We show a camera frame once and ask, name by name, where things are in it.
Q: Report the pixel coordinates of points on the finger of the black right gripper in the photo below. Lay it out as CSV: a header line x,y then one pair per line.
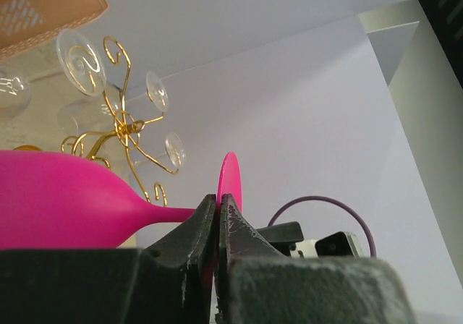
x,y
283,237

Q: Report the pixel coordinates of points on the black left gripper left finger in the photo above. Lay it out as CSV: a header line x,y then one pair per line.
x,y
168,282

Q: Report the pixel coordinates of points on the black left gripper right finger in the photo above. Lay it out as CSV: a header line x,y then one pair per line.
x,y
255,283

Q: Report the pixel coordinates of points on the clear flute wine glass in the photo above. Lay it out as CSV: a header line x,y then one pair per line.
x,y
174,154

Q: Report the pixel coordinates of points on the pink plastic goblet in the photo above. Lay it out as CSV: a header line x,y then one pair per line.
x,y
58,201

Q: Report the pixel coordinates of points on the gold wire wine glass rack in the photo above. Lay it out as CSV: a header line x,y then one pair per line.
x,y
125,127

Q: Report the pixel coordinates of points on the clear round wine glass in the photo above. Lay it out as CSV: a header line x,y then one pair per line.
x,y
148,92

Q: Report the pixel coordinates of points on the clear tall wine glass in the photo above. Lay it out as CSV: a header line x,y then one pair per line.
x,y
78,60

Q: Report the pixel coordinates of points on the yellow plastic goblet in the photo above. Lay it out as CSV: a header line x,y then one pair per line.
x,y
27,148

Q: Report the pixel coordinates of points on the orange plastic file organizer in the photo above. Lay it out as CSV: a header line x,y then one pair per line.
x,y
28,23

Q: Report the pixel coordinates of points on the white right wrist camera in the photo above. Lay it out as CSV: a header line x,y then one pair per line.
x,y
339,244

